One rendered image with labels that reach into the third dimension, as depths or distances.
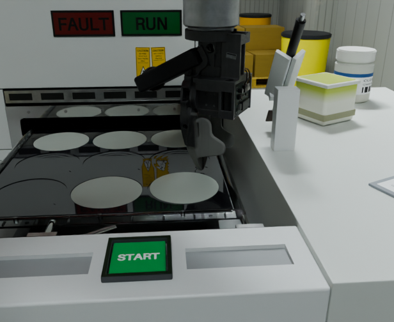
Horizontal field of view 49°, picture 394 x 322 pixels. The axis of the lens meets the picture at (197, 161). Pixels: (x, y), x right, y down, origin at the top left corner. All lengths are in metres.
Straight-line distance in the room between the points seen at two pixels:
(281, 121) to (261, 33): 4.88
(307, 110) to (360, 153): 0.15
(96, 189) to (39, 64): 0.37
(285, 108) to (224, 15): 0.14
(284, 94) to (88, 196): 0.30
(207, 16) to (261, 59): 4.55
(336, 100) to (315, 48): 3.39
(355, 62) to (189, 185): 0.39
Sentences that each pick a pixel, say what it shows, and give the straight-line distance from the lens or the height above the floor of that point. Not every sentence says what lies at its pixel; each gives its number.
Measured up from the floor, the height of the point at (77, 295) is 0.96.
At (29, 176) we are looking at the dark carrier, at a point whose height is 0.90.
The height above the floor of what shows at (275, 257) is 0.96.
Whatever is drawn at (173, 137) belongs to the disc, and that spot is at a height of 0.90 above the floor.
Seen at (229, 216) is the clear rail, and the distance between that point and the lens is 0.57.
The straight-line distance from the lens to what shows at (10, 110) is 0.96.
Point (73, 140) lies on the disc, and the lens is 0.85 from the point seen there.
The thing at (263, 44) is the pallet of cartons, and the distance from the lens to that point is 5.47.
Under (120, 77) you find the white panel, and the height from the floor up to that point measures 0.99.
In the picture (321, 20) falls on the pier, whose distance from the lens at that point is 4.88.
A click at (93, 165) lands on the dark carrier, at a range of 0.73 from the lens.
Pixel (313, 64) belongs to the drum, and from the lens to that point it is 4.13.
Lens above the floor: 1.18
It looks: 23 degrees down
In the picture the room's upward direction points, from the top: straight up
